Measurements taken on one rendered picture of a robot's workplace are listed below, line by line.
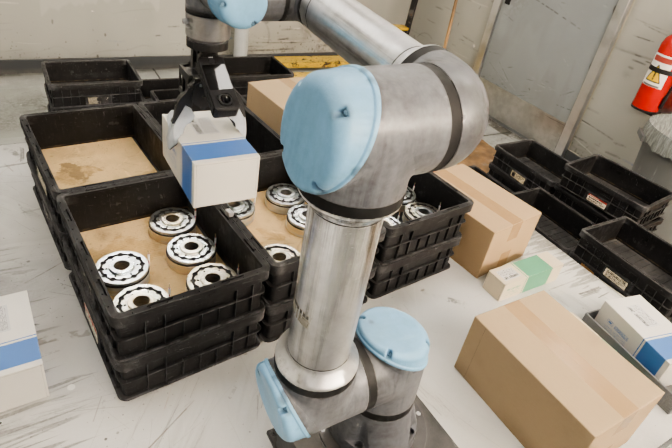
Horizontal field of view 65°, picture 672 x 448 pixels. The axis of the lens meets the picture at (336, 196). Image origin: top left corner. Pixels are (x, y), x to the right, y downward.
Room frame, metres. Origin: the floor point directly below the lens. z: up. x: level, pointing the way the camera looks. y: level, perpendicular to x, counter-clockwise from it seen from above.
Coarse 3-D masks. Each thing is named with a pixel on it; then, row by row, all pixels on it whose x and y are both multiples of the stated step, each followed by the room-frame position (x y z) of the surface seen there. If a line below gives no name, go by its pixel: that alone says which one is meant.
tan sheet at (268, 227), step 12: (264, 192) 1.18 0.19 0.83; (264, 204) 1.13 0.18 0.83; (264, 216) 1.08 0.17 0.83; (276, 216) 1.08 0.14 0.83; (252, 228) 1.02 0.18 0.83; (264, 228) 1.03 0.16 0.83; (276, 228) 1.04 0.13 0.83; (264, 240) 0.98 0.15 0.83; (276, 240) 0.99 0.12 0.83; (288, 240) 1.00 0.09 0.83; (300, 240) 1.01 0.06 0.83; (300, 252) 0.96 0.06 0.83
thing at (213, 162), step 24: (192, 120) 0.91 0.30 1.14; (216, 120) 0.93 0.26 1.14; (192, 144) 0.82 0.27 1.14; (216, 144) 0.83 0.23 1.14; (240, 144) 0.85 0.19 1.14; (192, 168) 0.76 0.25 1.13; (216, 168) 0.77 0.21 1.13; (240, 168) 0.80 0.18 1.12; (192, 192) 0.76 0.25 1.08; (216, 192) 0.78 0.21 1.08; (240, 192) 0.80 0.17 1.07
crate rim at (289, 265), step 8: (264, 160) 1.19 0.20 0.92; (224, 208) 0.94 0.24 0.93; (240, 224) 0.89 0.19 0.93; (248, 232) 0.87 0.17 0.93; (384, 232) 0.96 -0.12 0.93; (256, 240) 0.85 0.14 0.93; (256, 248) 0.82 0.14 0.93; (264, 248) 0.83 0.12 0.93; (264, 256) 0.80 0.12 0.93; (296, 256) 0.82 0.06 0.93; (272, 264) 0.78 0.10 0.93; (280, 264) 0.79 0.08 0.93; (288, 264) 0.79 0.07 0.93; (296, 264) 0.81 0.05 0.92; (272, 272) 0.78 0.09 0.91; (280, 272) 0.78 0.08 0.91; (288, 272) 0.80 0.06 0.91
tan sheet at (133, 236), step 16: (128, 224) 0.94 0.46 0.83; (144, 224) 0.96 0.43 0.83; (96, 240) 0.87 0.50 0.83; (112, 240) 0.88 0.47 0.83; (128, 240) 0.89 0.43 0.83; (144, 240) 0.90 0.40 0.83; (96, 256) 0.82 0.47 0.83; (144, 256) 0.85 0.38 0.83; (160, 256) 0.86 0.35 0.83; (160, 272) 0.81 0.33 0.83; (176, 272) 0.82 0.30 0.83; (176, 288) 0.77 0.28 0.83
